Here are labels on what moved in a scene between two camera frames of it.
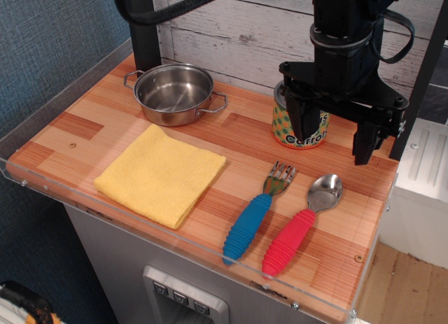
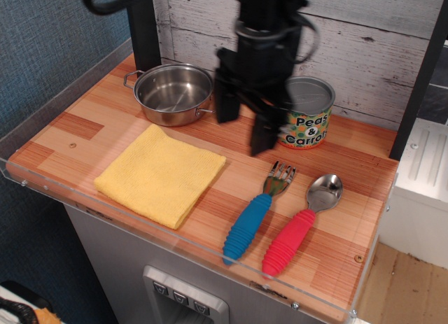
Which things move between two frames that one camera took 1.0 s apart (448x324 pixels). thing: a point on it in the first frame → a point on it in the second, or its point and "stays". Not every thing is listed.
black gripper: x=348 y=82 → x=262 y=71
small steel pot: x=173 y=94 stays
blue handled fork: x=248 y=217 stays
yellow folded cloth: x=159 y=178 stays
